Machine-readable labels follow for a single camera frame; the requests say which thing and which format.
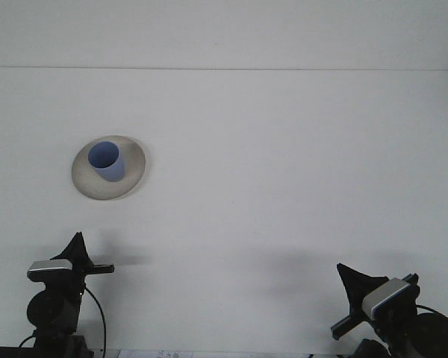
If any pale round plate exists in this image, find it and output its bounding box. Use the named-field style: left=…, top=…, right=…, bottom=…
left=71, top=134, right=147, bottom=201

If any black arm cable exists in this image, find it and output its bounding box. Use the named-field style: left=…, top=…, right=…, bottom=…
left=82, top=286, right=108, bottom=354
left=414, top=304, right=448, bottom=318

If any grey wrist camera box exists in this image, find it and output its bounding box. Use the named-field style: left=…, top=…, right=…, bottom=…
left=361, top=277, right=412, bottom=321
left=26, top=260, right=75, bottom=283

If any pale blue cup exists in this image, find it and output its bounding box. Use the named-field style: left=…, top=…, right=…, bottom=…
left=87, top=140, right=126, bottom=183

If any black base board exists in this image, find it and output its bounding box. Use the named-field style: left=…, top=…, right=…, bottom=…
left=0, top=345, right=34, bottom=358

